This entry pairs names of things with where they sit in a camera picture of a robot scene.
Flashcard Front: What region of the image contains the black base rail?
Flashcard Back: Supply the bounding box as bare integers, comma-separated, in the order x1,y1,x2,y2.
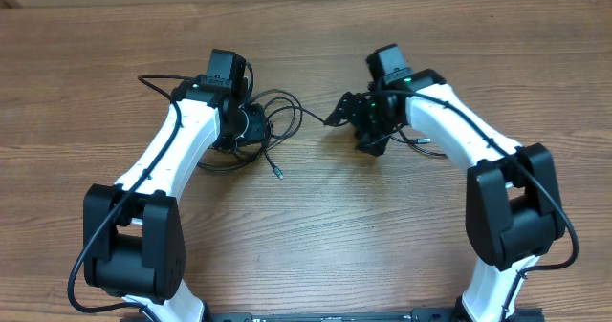
119,306,544,322

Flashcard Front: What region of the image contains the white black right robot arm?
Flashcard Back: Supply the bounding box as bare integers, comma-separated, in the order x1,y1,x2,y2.
324,69,566,321

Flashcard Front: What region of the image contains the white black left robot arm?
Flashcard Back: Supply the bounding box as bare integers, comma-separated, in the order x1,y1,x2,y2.
67,75,269,321

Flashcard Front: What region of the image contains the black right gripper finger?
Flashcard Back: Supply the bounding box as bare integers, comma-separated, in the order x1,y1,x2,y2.
323,92,356,126
355,131,390,157

